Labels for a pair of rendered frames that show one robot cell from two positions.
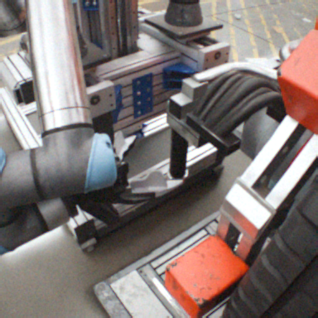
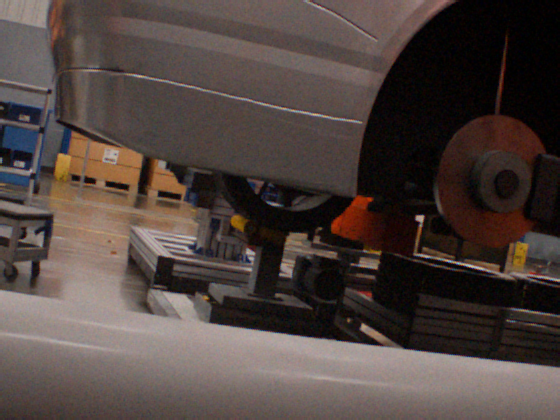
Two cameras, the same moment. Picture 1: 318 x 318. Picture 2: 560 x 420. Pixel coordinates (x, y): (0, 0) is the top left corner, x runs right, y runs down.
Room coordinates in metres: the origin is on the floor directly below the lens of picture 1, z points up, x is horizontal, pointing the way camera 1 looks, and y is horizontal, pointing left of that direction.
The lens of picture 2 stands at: (-3.30, -1.66, 0.77)
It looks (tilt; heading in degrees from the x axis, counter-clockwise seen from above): 3 degrees down; 20
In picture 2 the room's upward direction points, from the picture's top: 11 degrees clockwise
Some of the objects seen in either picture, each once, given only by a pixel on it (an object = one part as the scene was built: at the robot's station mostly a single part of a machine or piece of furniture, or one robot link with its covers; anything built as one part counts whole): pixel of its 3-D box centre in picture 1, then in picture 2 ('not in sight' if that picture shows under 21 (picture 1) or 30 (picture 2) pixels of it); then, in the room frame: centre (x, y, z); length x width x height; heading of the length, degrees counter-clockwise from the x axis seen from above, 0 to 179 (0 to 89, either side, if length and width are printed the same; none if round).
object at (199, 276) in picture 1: (204, 277); not in sight; (0.19, -0.07, 0.85); 0.09 x 0.08 x 0.07; 126
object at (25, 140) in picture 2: not in sight; (20, 146); (4.73, 4.36, 0.49); 0.64 x 0.54 x 0.97; 43
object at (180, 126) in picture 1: (192, 118); not in sight; (0.44, -0.06, 0.93); 0.09 x 0.05 x 0.05; 36
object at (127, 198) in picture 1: (130, 191); not in sight; (0.36, 0.04, 0.83); 0.09 x 0.05 x 0.02; 90
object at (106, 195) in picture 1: (93, 181); not in sight; (0.36, 0.11, 0.86); 0.12 x 0.08 x 0.09; 126
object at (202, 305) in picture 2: not in sight; (257, 316); (0.24, -0.42, 0.13); 0.50 x 0.36 x 0.10; 126
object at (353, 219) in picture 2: not in sight; (382, 209); (0.60, -0.79, 0.69); 0.52 x 0.17 x 0.35; 36
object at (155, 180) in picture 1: (156, 180); not in sight; (0.37, 0.00, 0.85); 0.09 x 0.03 x 0.06; 90
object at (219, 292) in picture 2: not in sight; (264, 273); (0.24, -0.42, 0.32); 0.40 x 0.30 x 0.28; 126
